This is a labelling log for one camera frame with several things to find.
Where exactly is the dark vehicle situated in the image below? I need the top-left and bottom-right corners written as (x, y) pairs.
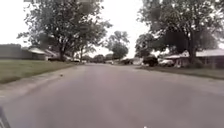
top-left (142, 54), bottom-right (160, 68)

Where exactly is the large dark-trunked tree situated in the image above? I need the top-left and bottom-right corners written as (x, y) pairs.
top-left (134, 0), bottom-right (224, 69)

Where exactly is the white car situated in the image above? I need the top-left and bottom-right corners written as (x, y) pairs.
top-left (158, 58), bottom-right (176, 67)

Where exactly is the low house with pale roof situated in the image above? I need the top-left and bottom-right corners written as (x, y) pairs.
top-left (164, 48), bottom-right (224, 70)

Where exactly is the low grey building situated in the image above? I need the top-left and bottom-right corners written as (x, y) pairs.
top-left (0, 43), bottom-right (52, 62)

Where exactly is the distant tree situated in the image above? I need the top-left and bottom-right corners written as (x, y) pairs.
top-left (105, 30), bottom-right (131, 62)

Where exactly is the pale concrete kerb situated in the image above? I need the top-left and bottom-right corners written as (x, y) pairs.
top-left (0, 64), bottom-right (80, 102)

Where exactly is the grey asphalt road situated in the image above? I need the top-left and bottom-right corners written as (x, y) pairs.
top-left (0, 63), bottom-right (224, 128)

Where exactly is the large spreading tree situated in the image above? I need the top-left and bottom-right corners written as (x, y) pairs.
top-left (17, 0), bottom-right (114, 63)

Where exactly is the grass lawn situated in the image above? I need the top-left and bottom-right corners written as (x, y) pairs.
top-left (139, 65), bottom-right (224, 81)
top-left (0, 59), bottom-right (77, 85)

